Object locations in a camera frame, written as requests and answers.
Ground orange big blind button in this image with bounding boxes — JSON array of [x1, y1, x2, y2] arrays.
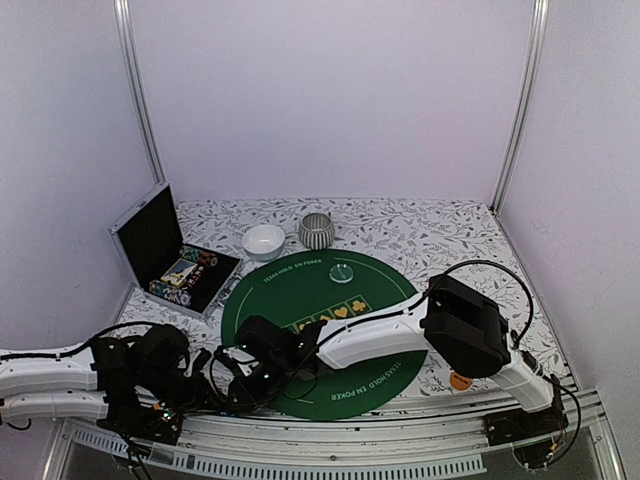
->
[[449, 372, 473, 391]]

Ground poker chip row upper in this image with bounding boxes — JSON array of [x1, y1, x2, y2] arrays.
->
[[179, 245, 218, 268]]

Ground round green poker mat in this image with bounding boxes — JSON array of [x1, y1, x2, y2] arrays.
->
[[220, 249, 426, 421]]

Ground boxed card deck in case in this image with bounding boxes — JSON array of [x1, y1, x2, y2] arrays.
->
[[160, 258, 198, 288]]

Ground poker chip row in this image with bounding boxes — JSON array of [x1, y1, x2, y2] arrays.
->
[[148, 280, 191, 307], [179, 245, 218, 268]]

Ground poker chip row lower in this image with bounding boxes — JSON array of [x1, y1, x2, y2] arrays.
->
[[148, 280, 191, 307]]

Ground white ceramic bowl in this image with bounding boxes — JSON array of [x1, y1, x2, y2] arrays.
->
[[241, 225, 285, 262]]

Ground left aluminium frame post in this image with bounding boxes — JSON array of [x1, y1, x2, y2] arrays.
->
[[113, 0, 166, 184]]

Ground aluminium poker chip case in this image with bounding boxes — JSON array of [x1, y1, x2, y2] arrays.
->
[[109, 182, 241, 319]]

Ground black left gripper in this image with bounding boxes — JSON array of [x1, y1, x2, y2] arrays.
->
[[140, 364, 225, 417]]

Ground clear acrylic dealer button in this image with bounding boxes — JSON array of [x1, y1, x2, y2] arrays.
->
[[329, 263, 354, 284]]

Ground striped grey ceramic cup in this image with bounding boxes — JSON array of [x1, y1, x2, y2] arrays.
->
[[298, 212, 335, 250]]

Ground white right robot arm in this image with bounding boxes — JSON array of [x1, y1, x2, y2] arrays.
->
[[214, 269, 563, 436]]

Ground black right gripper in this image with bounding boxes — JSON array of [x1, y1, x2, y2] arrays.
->
[[225, 355, 292, 414]]

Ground floral white tablecloth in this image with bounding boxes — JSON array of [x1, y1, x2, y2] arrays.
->
[[115, 198, 576, 399]]

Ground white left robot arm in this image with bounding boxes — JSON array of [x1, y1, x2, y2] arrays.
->
[[1, 321, 219, 434]]

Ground right aluminium frame post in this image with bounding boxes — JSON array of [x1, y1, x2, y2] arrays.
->
[[490, 0, 550, 216]]

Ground aluminium frame post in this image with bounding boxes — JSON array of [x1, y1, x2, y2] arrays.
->
[[490, 0, 550, 216], [113, 0, 166, 184]]

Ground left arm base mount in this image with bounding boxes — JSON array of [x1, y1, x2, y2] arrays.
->
[[96, 404, 184, 446]]

